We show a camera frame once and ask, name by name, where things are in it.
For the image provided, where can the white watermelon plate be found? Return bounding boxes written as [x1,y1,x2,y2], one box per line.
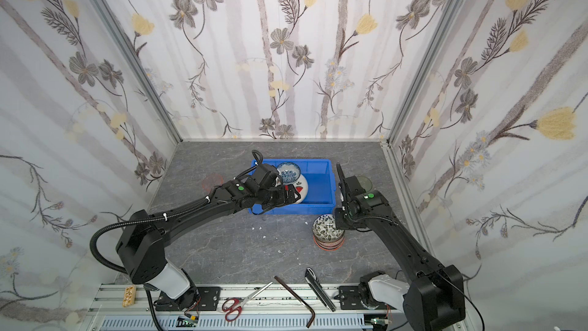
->
[292,174,309,205]

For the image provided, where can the blue patterned bowl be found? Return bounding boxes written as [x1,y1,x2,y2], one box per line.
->
[277,162,302,185]

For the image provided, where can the black speckled bowl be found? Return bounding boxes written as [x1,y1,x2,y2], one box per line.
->
[312,214,345,243]

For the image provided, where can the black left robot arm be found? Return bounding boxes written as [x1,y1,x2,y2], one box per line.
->
[90,163,301,300]

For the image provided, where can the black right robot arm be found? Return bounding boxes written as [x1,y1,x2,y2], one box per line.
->
[334,171,470,330]

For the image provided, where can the blue plastic bin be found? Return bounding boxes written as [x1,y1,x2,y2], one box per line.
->
[264,159,337,215]

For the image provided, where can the green glass cup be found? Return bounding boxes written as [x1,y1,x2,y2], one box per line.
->
[356,176,373,192]

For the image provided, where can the red rimmed bowl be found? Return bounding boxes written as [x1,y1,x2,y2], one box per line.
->
[313,237,345,251]

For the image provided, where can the pink glass cup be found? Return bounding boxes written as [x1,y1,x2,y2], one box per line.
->
[202,173,224,192]

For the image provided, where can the dark bent metal bar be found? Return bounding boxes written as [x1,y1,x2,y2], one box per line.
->
[273,276,316,329]

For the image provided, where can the small wooden block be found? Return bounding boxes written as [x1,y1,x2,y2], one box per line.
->
[122,285,136,308]

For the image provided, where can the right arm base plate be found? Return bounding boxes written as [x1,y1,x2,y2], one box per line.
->
[333,284,396,311]

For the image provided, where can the red handled scissors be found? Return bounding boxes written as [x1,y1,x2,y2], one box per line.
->
[221,281,273,323]

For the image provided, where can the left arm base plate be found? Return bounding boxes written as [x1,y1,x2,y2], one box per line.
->
[155,287,221,311]

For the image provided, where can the white slotted cable duct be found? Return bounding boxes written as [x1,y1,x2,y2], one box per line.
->
[93,314,373,330]

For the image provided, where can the aluminium front rail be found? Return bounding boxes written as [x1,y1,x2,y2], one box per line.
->
[86,282,460,318]

